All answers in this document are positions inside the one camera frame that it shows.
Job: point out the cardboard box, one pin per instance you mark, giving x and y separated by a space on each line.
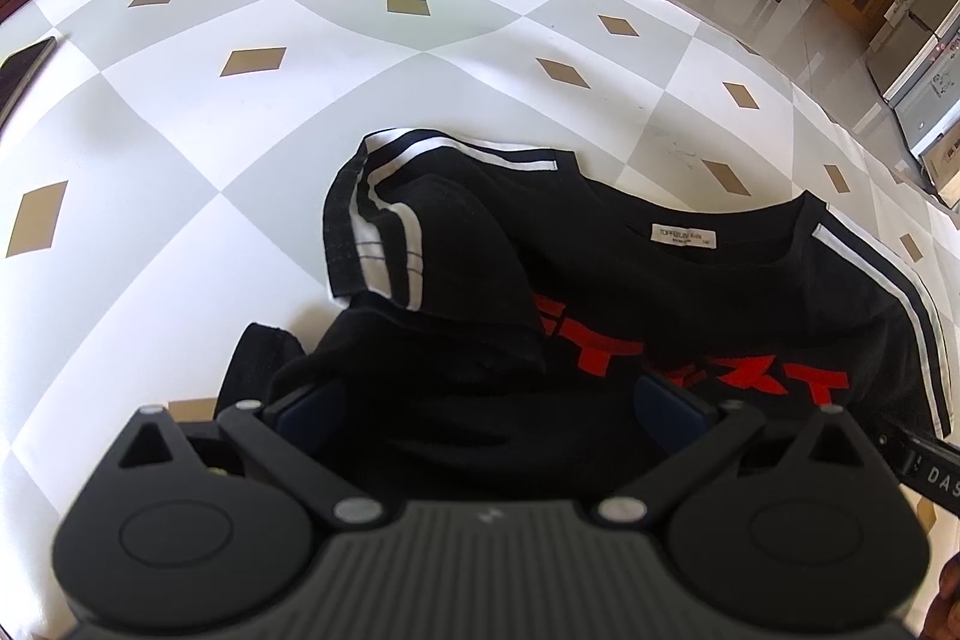
942 164

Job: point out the checkered diamond tablecloth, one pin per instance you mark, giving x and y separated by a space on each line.
163 179

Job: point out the smartphone on table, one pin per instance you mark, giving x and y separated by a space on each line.
19 70

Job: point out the silver refrigerator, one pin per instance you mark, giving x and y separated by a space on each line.
908 43

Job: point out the black jacket with white stripes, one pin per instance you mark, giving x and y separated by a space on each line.
498 309

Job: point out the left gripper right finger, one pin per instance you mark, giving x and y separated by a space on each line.
677 419

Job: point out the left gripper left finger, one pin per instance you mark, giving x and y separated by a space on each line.
301 417

